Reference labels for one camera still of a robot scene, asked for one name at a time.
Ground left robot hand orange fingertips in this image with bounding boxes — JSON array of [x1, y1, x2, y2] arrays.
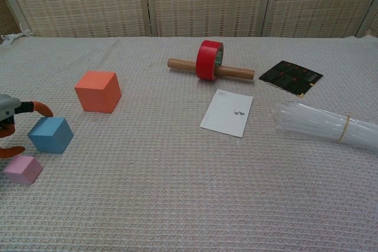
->
[[0, 93, 54, 159]]

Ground blue cube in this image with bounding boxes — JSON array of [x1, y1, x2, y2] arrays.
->
[[27, 116, 74, 155]]

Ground pink cube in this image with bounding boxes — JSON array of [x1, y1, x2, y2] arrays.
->
[[3, 155, 44, 186]]

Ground orange cube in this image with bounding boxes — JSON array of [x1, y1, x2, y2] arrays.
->
[[74, 70, 122, 114]]

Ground woven white tablecloth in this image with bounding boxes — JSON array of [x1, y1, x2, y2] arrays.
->
[[0, 35, 378, 252]]

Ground red tape roll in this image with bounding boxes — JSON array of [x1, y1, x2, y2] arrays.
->
[[195, 40, 224, 82]]

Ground white paper card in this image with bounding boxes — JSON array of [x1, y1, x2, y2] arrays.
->
[[199, 89, 254, 139]]

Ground woven folding screen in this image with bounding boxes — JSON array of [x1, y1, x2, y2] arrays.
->
[[0, 0, 378, 38]]

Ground brown wooden rod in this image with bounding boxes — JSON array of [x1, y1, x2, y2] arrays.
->
[[167, 58, 255, 81]]

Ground black printed packet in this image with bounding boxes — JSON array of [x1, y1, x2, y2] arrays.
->
[[258, 60, 324, 99]]

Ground clear plastic tube bundle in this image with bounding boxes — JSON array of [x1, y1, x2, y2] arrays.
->
[[271, 100, 378, 154]]

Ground tan rubber band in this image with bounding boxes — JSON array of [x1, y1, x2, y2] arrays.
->
[[338, 114, 351, 143]]

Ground white knotted cord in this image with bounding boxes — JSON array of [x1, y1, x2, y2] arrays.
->
[[0, 24, 32, 45]]

